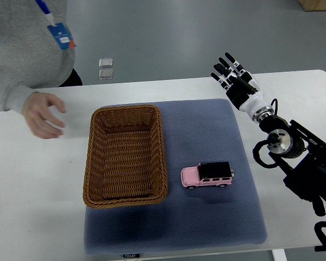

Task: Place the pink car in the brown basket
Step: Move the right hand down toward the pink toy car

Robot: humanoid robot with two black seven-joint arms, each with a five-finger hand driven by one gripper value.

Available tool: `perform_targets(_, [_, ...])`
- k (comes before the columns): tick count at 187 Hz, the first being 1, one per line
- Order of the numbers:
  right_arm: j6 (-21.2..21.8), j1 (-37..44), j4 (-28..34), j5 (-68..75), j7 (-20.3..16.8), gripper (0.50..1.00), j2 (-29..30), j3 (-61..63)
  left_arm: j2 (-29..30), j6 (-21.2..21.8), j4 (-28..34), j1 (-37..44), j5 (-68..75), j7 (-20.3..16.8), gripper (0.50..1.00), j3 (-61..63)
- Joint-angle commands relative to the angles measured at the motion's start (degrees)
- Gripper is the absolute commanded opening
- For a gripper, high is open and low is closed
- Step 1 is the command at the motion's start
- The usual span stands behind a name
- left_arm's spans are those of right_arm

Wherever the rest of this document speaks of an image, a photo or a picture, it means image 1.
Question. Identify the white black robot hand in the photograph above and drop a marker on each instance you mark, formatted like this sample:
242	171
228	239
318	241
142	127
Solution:
242	89

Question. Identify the person's bare hand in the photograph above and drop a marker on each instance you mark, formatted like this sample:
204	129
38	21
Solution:
42	123

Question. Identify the pink toy car black roof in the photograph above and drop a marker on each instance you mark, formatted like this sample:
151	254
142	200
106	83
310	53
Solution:
212	174

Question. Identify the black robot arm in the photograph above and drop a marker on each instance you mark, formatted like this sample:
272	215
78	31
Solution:
300	154

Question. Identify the grey sweater sleeve forearm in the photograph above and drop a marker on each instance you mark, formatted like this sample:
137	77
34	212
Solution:
30	57

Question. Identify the brown wicker basket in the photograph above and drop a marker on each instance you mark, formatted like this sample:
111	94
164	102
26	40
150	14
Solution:
126	164

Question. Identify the lower silver floor plate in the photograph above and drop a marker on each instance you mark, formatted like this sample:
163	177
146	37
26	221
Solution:
105	74

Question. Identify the silver floor plate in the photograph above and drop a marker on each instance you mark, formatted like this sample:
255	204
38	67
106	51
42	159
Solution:
105	74
105	62

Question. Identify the upper silver floor plate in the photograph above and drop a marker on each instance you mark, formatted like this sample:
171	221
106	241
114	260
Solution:
105	62

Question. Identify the cardboard box corner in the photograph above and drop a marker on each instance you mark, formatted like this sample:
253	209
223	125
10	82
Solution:
313	5

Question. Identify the blue grey cushion mat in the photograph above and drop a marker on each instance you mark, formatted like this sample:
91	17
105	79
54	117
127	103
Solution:
199	131

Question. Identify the white table leg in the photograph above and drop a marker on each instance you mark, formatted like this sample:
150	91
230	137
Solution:
279	255

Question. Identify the blue lanyard id badge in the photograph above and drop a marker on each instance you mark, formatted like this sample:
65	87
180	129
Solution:
58	30

